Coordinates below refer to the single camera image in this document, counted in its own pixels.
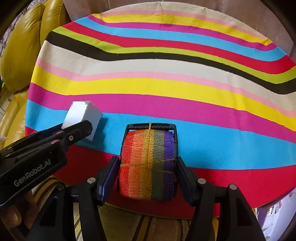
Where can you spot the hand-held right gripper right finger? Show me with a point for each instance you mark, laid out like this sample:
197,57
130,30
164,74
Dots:
183,180

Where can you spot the person's left hand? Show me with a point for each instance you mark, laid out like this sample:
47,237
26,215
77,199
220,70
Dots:
18,213

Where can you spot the yellow leather sofa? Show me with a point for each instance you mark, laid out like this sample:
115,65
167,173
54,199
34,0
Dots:
20,46

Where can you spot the small white box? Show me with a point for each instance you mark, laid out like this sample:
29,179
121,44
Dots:
81,111

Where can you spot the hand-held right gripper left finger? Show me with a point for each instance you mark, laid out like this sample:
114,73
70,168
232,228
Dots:
108,178

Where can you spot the purple storage box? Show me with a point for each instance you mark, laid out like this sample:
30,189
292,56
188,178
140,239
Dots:
263,217

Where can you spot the colourful striped cloth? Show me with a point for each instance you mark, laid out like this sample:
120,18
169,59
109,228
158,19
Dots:
161,81

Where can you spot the beige striped blanket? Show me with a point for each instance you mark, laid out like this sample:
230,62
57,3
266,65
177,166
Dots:
138,227

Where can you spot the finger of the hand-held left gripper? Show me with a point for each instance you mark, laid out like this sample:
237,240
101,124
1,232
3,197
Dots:
46,134
78,133

